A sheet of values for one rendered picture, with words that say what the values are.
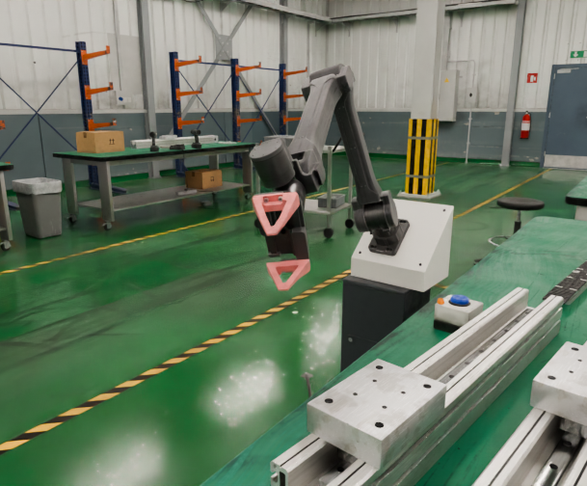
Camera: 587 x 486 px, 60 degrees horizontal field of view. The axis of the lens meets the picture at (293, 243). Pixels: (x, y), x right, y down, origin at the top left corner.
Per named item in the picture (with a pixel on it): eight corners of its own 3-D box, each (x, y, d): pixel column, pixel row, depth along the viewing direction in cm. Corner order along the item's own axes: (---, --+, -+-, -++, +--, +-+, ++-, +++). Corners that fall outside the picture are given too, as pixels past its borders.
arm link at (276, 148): (327, 175, 92) (284, 184, 96) (304, 116, 86) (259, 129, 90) (313, 211, 83) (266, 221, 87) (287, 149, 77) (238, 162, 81)
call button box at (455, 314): (448, 317, 121) (450, 292, 119) (489, 329, 115) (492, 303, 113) (432, 328, 115) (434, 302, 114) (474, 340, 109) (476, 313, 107)
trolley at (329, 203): (253, 228, 552) (252, 132, 526) (280, 218, 597) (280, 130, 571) (339, 240, 501) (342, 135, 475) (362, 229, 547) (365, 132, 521)
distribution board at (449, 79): (418, 159, 1259) (424, 62, 1201) (471, 163, 1186) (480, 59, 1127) (413, 160, 1237) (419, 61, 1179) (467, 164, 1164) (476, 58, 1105)
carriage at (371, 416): (375, 398, 77) (377, 358, 75) (443, 428, 70) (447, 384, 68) (306, 449, 66) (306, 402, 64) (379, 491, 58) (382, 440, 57)
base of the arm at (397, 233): (384, 219, 153) (367, 251, 149) (376, 202, 148) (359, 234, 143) (411, 223, 148) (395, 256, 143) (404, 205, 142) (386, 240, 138)
